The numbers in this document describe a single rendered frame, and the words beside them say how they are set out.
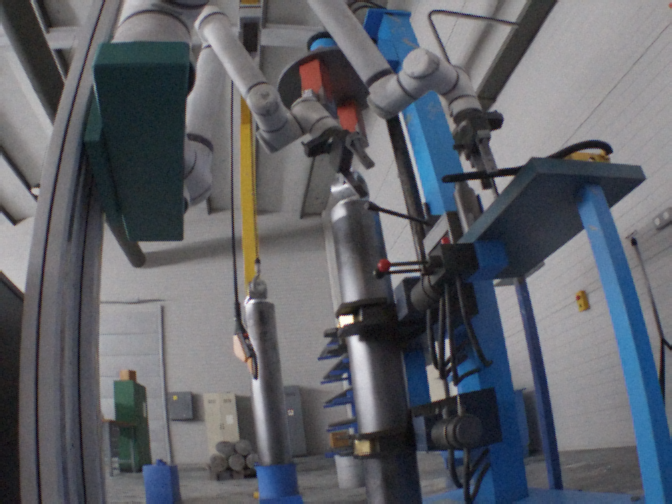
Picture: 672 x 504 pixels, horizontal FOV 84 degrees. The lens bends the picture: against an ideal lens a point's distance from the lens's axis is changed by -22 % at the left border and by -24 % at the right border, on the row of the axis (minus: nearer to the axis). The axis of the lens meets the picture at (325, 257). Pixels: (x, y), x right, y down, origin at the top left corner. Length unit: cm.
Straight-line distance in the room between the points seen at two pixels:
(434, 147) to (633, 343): 147
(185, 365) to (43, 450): 1204
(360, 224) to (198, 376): 1093
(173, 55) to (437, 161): 165
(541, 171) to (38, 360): 106
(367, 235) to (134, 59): 138
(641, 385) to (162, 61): 115
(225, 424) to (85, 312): 1093
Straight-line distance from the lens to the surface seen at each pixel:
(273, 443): 300
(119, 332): 1324
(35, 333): 73
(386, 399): 175
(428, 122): 235
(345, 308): 166
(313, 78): 224
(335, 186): 207
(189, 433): 1252
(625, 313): 114
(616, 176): 128
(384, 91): 122
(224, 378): 1253
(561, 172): 114
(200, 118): 152
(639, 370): 113
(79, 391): 98
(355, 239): 190
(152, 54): 76
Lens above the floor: 54
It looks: 22 degrees up
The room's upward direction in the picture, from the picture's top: 7 degrees counter-clockwise
